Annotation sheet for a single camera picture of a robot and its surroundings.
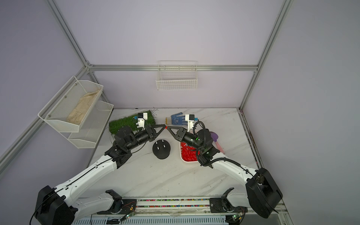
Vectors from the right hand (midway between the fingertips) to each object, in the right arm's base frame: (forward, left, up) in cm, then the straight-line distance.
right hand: (168, 130), depth 69 cm
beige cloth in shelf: (+12, +51, +1) cm, 52 cm away
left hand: (+1, +1, +1) cm, 2 cm away
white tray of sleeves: (+1, -10, -29) cm, 30 cm away
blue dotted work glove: (+33, -2, -30) cm, 45 cm away
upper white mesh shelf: (+13, +57, +2) cm, 58 cm away
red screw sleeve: (0, +1, +2) cm, 2 cm away
